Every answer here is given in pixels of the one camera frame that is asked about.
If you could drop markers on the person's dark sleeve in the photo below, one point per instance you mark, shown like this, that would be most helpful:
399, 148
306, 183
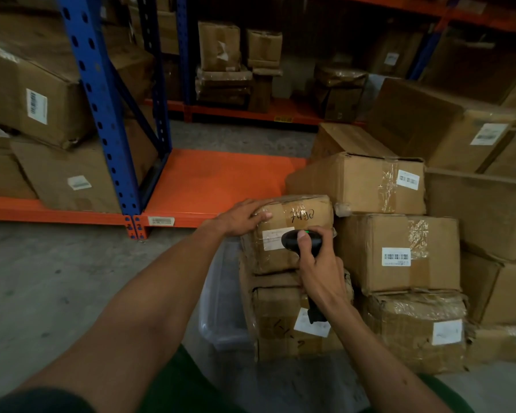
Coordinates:
34, 403

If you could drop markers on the person's right forearm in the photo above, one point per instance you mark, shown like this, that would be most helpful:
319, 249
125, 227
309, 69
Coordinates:
378, 365

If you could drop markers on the black handheld barcode scanner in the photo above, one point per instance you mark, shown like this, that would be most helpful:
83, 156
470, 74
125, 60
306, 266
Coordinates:
290, 240

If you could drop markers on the person's left forearm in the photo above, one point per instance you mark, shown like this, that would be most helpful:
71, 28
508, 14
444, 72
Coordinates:
146, 301

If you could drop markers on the row of small cardboard boxes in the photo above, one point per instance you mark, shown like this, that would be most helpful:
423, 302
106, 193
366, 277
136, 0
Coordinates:
223, 60

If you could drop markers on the orange metal shelf beam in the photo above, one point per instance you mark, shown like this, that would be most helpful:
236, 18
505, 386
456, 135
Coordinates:
456, 10
258, 112
47, 210

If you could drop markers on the person's left thumb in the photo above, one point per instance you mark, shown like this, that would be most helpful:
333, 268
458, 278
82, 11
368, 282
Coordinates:
261, 217

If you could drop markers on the orange metal shelf deck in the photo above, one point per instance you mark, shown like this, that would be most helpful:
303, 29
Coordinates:
215, 184

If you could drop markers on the person's right hand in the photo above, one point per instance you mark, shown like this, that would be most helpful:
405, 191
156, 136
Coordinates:
322, 275

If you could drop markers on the plain low cardboard box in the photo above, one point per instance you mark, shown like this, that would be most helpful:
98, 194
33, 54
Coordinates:
4, 176

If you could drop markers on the pile of brown cardboard boxes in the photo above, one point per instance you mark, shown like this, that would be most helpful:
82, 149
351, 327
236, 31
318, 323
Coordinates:
413, 262

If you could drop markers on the white shelf label sticker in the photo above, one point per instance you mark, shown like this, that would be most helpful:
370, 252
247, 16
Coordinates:
161, 221

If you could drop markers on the large cardboard box barcode label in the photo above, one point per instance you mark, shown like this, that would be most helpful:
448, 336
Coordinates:
47, 81

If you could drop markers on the clear plastic storage bin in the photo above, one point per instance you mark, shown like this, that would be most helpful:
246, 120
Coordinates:
223, 305

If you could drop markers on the handwritten taped cardboard parcel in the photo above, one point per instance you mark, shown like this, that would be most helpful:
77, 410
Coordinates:
284, 215

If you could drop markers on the person's green trousers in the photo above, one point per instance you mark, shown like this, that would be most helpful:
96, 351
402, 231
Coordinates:
185, 387

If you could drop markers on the medium cardboard box white label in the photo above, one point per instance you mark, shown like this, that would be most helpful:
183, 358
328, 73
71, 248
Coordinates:
69, 176

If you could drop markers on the person's right thumb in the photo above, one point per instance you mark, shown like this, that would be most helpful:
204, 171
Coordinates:
303, 244

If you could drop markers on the plastic-wrapped cardboard parcel white label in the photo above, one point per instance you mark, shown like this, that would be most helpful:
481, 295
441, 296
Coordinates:
279, 313

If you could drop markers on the blue perforated rack upright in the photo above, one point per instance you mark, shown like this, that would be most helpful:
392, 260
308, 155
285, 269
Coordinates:
99, 103
157, 81

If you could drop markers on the person's left hand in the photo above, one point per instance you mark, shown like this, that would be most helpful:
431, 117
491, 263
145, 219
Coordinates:
236, 219

